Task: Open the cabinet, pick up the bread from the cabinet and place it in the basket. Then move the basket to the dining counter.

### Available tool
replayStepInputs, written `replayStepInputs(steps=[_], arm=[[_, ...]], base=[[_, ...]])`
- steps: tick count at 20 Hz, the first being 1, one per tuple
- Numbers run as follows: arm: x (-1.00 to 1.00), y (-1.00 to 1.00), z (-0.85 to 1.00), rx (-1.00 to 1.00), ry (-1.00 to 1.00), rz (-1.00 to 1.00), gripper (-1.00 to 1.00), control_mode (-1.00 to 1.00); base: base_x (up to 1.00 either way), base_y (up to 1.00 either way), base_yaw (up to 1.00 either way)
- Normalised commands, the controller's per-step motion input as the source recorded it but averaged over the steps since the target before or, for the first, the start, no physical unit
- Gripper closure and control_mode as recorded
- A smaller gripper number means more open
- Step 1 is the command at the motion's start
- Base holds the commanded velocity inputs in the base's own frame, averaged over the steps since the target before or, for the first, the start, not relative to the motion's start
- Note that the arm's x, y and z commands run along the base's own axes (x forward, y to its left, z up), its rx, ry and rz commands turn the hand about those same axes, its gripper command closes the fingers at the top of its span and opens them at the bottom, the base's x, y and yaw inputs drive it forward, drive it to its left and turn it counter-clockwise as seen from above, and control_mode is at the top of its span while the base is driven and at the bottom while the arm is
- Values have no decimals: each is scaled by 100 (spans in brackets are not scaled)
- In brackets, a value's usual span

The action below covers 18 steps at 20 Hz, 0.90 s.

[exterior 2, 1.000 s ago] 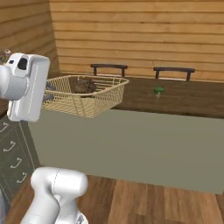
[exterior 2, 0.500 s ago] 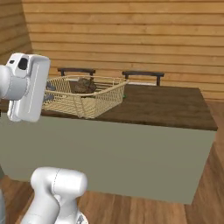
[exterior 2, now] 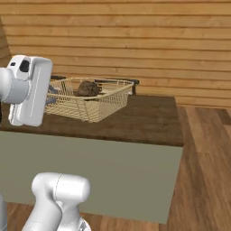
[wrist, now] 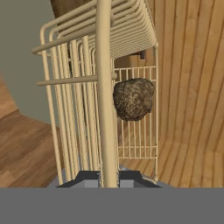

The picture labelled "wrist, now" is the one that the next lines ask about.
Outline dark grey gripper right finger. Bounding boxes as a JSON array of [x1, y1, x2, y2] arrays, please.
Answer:
[[117, 171, 163, 189]]

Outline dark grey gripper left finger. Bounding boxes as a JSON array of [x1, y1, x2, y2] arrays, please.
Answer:
[[56, 171, 102, 189]]

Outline cream wire basket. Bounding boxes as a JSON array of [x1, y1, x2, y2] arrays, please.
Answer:
[[31, 0, 160, 189]]

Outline dark brown bread loaf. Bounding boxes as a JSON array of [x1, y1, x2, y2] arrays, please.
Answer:
[[112, 77, 156, 123]]

